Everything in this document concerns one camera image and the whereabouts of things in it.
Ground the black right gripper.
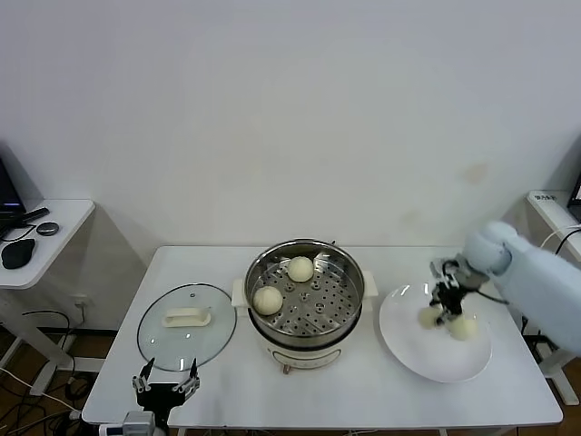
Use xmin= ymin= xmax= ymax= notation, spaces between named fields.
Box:
xmin=427 ymin=282 xmax=468 ymax=329

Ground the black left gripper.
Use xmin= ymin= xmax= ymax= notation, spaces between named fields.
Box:
xmin=132 ymin=358 xmax=202 ymax=428

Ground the white steamed baozi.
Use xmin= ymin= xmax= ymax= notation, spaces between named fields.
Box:
xmin=447 ymin=315 xmax=478 ymax=342
xmin=252 ymin=286 xmax=283 ymax=316
xmin=417 ymin=306 xmax=445 ymax=331
xmin=288 ymin=256 xmax=314 ymax=282

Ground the glass pot lid cream handle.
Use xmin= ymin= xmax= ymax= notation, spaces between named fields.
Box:
xmin=136 ymin=282 xmax=239 ymax=372

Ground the steel steamer basket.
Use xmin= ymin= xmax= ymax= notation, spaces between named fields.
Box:
xmin=244 ymin=239 xmax=366 ymax=349

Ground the steel steamer pot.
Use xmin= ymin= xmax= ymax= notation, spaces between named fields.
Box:
xmin=231 ymin=270 xmax=379 ymax=376

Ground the white round plate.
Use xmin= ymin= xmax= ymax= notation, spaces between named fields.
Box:
xmin=379 ymin=283 xmax=494 ymax=384

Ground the white desk with label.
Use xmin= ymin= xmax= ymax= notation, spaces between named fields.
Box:
xmin=526 ymin=189 xmax=581 ymax=405

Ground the white side table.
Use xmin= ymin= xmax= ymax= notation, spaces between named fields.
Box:
xmin=0 ymin=198 xmax=97 ymax=396

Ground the dark monitor on desk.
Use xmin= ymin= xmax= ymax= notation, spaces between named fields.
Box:
xmin=566 ymin=174 xmax=581 ymax=224

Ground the black computer mouse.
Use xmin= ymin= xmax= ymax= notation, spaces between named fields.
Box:
xmin=1 ymin=237 xmax=37 ymax=270

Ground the black bar remote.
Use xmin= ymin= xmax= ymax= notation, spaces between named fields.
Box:
xmin=19 ymin=206 xmax=51 ymax=224

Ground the black laptop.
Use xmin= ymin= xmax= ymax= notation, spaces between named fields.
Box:
xmin=0 ymin=154 xmax=27 ymax=241

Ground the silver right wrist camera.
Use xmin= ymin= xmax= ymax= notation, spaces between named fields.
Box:
xmin=429 ymin=256 xmax=460 ymax=288

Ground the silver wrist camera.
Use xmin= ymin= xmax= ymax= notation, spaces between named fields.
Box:
xmin=429 ymin=256 xmax=460 ymax=288
xmin=121 ymin=411 xmax=156 ymax=436

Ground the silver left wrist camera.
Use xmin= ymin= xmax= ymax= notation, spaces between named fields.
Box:
xmin=121 ymin=411 xmax=156 ymax=436

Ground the white hanging cable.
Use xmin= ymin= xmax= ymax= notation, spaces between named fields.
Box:
xmin=539 ymin=226 xmax=581 ymax=250

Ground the black cable with adapter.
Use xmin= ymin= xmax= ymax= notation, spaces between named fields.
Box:
xmin=554 ymin=229 xmax=581 ymax=255

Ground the black floor cable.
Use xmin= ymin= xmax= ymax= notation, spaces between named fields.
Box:
xmin=21 ymin=310 xmax=76 ymax=360

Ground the white floor cable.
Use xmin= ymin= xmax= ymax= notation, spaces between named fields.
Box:
xmin=0 ymin=365 xmax=83 ymax=417

